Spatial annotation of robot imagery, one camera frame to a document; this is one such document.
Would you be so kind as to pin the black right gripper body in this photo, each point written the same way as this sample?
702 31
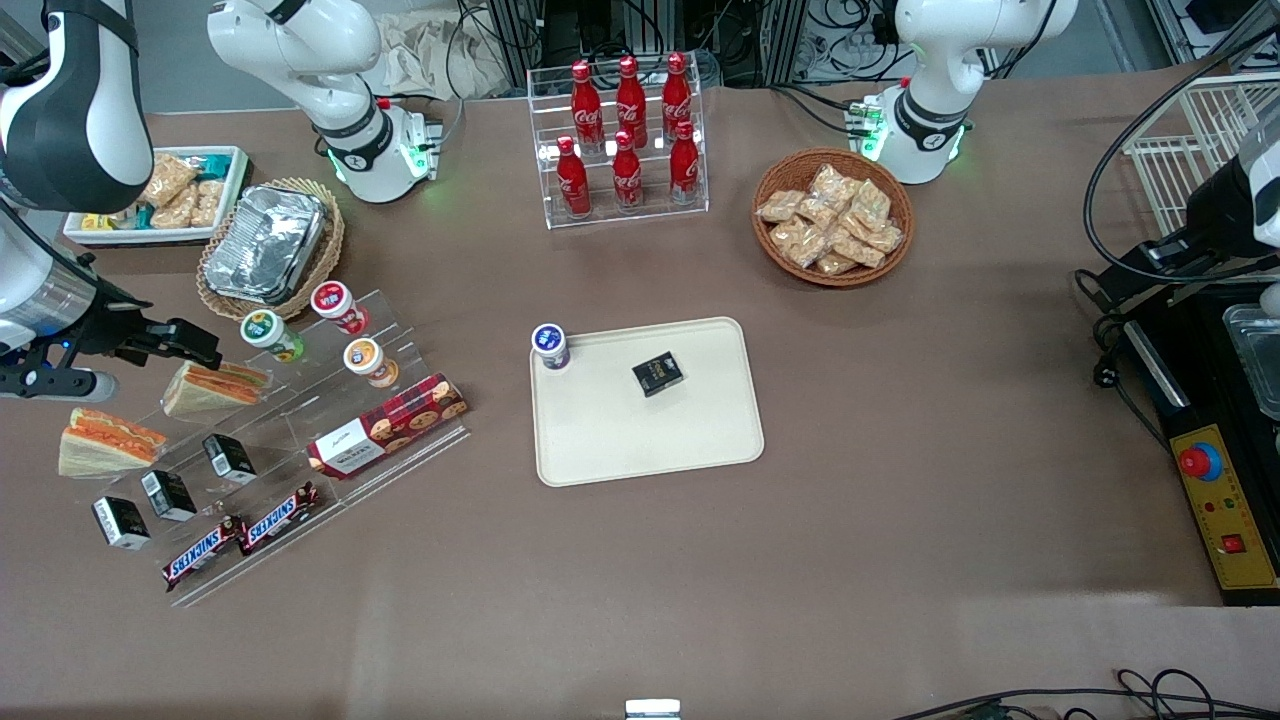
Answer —
112 326

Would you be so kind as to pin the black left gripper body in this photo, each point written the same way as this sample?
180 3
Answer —
1203 231

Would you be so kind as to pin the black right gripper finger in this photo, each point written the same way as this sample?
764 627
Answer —
205 358
195 335

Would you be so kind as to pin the triangular sandwich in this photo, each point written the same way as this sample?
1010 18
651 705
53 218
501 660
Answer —
215 388
110 442

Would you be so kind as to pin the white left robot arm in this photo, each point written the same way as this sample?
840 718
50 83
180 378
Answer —
960 30

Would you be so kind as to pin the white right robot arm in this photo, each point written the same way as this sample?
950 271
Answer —
330 50

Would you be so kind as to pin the beige plastic tray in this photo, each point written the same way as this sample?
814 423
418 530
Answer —
620 440

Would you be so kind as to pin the green lid yogurt cup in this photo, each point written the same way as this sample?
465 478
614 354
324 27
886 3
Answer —
262 328

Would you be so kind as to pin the white plastic bin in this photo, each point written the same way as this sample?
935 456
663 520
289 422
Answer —
150 237

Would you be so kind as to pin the small black box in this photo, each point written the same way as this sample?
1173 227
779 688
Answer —
120 522
657 374
168 495
230 458

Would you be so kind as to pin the clear acrylic stepped shelf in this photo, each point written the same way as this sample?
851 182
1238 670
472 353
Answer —
290 420

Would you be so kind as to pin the aluminium foil container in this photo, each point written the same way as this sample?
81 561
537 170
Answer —
265 245

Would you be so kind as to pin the yellow snack wrapper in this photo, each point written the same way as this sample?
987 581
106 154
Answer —
97 221

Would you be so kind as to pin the metal pan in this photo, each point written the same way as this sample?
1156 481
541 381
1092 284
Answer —
1258 360

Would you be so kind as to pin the crispy snack pack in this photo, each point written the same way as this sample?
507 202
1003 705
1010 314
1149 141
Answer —
172 212
872 203
855 247
208 203
780 206
885 238
836 264
818 212
833 185
165 178
800 243

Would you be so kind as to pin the red lid yogurt cup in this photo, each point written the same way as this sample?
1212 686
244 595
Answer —
331 298

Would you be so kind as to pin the black appliance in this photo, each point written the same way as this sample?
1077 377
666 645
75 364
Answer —
1150 400

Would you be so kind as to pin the orange lid yogurt cup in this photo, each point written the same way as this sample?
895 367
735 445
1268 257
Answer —
363 355

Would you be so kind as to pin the teal snack wrapper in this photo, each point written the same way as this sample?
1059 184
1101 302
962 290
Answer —
212 163

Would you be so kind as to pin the Snickers chocolate bar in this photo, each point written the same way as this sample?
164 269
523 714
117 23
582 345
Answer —
203 553
280 517

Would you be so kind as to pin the red cookie box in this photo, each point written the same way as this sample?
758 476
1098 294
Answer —
385 425

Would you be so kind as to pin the yellow emergency stop box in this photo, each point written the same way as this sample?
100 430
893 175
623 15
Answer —
1225 520

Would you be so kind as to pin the blue lid yogurt cup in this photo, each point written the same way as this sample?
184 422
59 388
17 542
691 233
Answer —
550 342

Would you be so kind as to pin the crumpled white cloth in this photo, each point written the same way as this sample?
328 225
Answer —
430 55

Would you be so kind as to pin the round wicker basket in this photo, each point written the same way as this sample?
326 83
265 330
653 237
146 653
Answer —
800 165

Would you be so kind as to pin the red cola bottle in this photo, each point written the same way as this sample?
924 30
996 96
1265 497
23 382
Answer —
573 180
627 175
677 100
631 105
587 110
685 165

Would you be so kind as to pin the clear acrylic bottle rack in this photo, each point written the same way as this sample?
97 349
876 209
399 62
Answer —
650 215

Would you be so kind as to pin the small white device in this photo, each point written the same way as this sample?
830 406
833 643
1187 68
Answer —
652 710

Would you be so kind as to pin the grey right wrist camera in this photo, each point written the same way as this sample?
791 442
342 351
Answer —
60 385

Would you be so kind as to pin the aluminium frame rack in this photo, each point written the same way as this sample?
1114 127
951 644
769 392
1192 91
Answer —
760 40

